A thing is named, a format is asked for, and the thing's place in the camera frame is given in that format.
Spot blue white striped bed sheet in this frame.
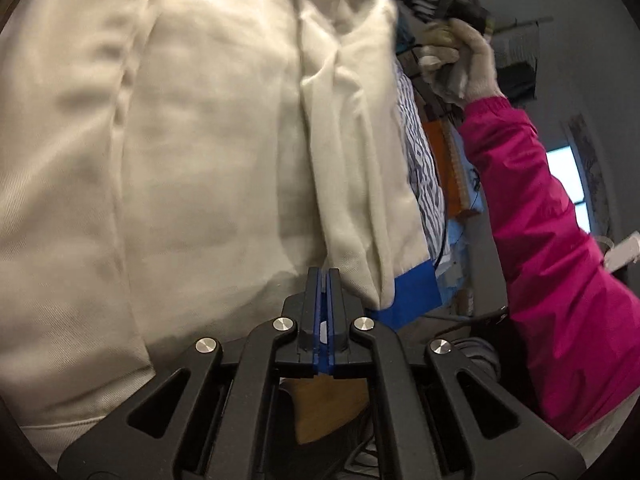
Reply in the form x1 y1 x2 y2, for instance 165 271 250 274
395 60 448 261

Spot blue floor mat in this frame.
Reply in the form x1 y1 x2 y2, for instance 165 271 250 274
435 217 476 291

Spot dark hanging clothes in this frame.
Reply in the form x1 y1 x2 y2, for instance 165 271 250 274
500 62 538 101

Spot striped towel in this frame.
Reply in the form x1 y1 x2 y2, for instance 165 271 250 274
492 25 538 66

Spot orange covered stool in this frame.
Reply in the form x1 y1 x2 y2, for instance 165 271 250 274
422 117 483 218

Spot window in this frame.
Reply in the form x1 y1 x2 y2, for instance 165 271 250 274
545 145 593 233

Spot black clothes rack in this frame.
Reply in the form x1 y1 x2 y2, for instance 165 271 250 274
487 15 556 111

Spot person's right hand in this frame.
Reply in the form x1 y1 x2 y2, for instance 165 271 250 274
419 19 506 110

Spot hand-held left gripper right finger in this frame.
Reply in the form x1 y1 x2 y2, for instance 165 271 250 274
325 267 586 480

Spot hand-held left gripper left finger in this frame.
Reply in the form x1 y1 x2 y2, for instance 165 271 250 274
57 266 326 480

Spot cream and blue jacket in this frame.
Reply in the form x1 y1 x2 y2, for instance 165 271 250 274
0 0 443 461

